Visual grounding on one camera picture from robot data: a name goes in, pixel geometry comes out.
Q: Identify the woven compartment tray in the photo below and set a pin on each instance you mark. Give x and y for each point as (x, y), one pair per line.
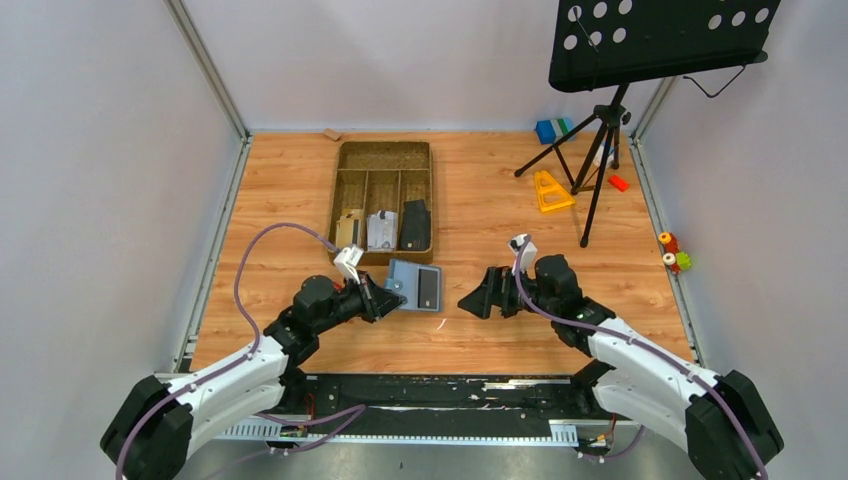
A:
(382, 175)

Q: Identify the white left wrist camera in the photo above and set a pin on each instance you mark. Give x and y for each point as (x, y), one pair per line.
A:
(347, 260)

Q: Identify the yellow triangular toy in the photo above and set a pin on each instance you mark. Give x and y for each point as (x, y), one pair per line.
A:
(550, 194)

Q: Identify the small cardboard scrap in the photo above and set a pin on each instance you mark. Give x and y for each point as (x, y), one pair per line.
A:
(332, 134)

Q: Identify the red block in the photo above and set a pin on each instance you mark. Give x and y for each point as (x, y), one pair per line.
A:
(618, 183)

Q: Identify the blue green block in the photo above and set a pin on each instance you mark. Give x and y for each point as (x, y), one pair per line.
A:
(551, 130)

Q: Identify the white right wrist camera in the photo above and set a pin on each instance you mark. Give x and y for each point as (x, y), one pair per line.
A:
(524, 251)

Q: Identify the black music stand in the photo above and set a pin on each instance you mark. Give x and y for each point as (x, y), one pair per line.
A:
(600, 44)

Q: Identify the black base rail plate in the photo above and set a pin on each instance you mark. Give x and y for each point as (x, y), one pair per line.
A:
(440, 406)

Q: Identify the black wallet in tray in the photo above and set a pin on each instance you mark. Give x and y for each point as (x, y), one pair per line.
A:
(415, 231)

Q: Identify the white card in tray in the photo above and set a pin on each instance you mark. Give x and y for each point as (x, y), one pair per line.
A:
(382, 231)

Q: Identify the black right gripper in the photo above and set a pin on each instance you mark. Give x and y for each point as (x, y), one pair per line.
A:
(494, 290)

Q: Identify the tan cards in tray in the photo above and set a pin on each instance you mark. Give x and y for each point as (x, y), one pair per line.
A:
(349, 227)

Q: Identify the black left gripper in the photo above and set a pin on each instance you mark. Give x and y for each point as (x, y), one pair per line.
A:
(376, 301)

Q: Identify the colourful toy stack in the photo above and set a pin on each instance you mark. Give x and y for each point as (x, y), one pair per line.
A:
(673, 257)

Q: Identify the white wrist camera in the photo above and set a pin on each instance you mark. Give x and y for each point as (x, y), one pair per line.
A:
(524, 251)
(347, 260)

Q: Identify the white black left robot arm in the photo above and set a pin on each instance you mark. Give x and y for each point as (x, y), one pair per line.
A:
(161, 424)

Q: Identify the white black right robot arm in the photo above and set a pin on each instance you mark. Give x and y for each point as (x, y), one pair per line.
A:
(720, 421)

